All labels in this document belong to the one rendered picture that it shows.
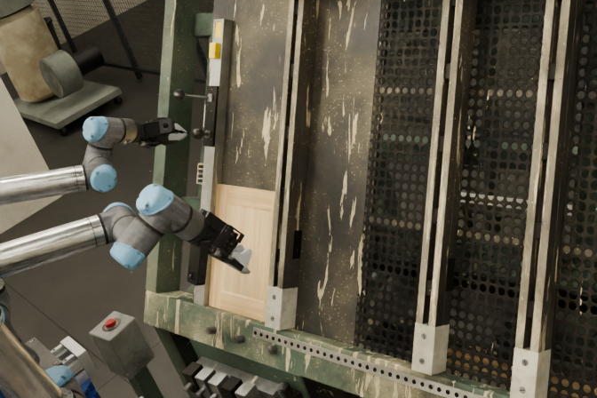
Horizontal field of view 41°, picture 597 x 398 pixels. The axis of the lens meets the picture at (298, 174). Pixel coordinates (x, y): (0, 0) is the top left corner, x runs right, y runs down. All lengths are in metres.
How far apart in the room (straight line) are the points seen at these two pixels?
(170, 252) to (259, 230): 0.47
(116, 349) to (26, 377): 0.91
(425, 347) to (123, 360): 1.10
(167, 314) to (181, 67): 0.86
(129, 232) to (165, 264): 1.08
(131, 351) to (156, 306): 0.19
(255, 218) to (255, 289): 0.22
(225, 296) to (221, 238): 0.78
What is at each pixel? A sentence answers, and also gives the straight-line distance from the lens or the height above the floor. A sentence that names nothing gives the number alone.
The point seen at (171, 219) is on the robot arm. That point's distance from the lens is 1.82.
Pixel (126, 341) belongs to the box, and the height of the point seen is 0.88.
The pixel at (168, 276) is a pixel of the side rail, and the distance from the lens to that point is 2.92.
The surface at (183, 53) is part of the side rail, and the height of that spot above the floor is 1.58.
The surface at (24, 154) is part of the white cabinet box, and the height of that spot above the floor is 0.44.
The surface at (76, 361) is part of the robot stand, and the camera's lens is 2.65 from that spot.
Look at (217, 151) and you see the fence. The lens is 2.67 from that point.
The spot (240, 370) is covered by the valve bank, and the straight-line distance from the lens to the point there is 2.67.
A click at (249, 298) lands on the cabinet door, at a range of 2.60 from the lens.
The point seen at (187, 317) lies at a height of 0.87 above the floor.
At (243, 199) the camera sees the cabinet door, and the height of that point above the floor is 1.20.
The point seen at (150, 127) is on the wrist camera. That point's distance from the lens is 2.53.
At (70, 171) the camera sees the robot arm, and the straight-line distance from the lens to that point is 2.36.
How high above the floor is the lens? 2.38
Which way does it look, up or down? 27 degrees down
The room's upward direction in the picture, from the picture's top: 20 degrees counter-clockwise
